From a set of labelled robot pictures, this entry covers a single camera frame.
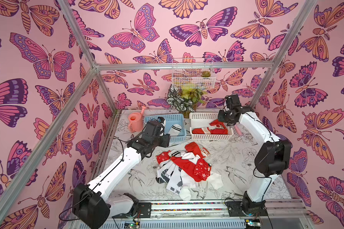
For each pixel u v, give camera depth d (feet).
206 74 3.03
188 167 2.78
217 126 3.50
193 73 3.12
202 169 2.76
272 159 1.61
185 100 3.07
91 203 1.25
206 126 3.51
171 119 3.59
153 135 1.95
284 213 2.42
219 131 3.46
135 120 3.24
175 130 3.48
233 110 2.16
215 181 2.75
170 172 2.74
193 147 3.09
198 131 3.36
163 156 3.00
